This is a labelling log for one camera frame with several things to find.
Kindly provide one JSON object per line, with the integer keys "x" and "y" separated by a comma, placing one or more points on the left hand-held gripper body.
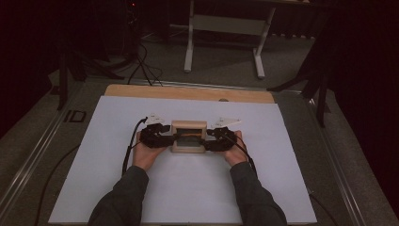
{"x": 152, "y": 136}

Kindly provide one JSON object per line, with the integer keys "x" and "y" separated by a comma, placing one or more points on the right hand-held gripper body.
{"x": 224, "y": 139}

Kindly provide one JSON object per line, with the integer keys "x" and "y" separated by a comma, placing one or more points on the square wooden box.
{"x": 189, "y": 125}

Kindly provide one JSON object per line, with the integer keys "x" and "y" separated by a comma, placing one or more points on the person's right hand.
{"x": 236, "y": 155}

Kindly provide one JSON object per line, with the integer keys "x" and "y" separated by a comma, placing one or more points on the person's left hand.
{"x": 146, "y": 157}

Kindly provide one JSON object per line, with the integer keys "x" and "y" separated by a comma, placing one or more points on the black tripod stand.
{"x": 321, "y": 94}

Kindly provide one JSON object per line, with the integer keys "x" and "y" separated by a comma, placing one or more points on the aluminium floor rail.
{"x": 340, "y": 175}
{"x": 219, "y": 85}
{"x": 34, "y": 157}

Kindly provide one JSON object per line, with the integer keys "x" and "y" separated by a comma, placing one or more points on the white metal desk frame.
{"x": 226, "y": 25}

